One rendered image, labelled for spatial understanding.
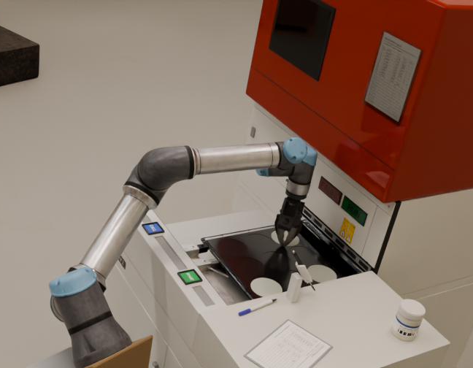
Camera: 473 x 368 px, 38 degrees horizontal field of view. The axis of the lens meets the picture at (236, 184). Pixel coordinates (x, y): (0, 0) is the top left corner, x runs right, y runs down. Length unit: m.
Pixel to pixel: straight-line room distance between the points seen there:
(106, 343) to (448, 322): 1.47
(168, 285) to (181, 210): 2.12
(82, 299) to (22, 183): 2.57
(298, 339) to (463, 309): 1.06
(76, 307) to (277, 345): 0.53
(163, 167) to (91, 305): 0.42
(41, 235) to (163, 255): 1.80
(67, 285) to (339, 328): 0.75
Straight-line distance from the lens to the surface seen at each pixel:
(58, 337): 3.20
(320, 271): 2.27
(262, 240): 2.35
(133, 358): 1.78
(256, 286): 2.14
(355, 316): 2.03
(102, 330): 1.75
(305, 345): 1.87
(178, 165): 1.88
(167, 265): 2.05
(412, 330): 1.99
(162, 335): 2.16
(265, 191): 2.66
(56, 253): 3.69
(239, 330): 1.87
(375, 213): 2.18
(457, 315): 2.80
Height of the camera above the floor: 2.18
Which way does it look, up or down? 29 degrees down
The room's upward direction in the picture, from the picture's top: 11 degrees clockwise
